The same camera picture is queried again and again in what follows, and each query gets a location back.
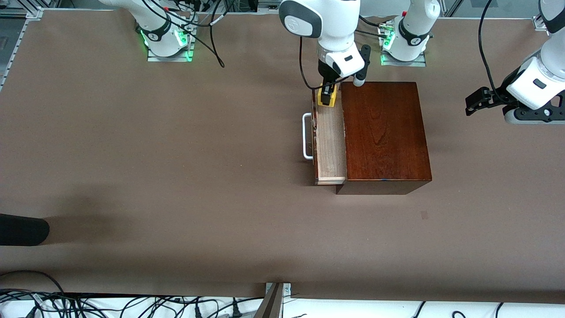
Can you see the aluminium corner bracket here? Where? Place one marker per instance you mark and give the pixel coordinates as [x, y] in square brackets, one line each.
[287, 289]

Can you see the dark brown wooden drawer cabinet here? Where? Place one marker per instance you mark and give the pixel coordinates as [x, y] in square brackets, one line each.
[384, 132]

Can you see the aluminium frame corner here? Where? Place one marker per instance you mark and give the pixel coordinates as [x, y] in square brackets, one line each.
[539, 23]

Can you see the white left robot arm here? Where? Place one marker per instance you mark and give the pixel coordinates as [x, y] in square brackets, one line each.
[415, 26]

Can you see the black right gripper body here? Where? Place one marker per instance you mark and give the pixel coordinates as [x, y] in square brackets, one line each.
[325, 75]

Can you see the aluminium frame rail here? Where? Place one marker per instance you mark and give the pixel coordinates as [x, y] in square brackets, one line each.
[17, 35]

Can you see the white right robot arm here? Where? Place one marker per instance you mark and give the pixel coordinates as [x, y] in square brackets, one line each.
[326, 22]

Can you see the black cylindrical object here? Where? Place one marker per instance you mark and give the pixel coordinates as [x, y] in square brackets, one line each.
[22, 229]

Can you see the silver aluminium rail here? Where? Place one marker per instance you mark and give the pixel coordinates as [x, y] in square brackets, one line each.
[268, 5]

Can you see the grey metal post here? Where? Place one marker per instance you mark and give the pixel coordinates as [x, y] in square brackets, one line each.
[270, 307]

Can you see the yellow cube block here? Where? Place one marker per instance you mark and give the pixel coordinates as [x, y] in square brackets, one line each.
[319, 99]

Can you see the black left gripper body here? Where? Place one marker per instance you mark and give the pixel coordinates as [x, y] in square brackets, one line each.
[497, 94]

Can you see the brown table cover sheet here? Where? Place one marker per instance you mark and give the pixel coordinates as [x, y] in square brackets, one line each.
[176, 198]

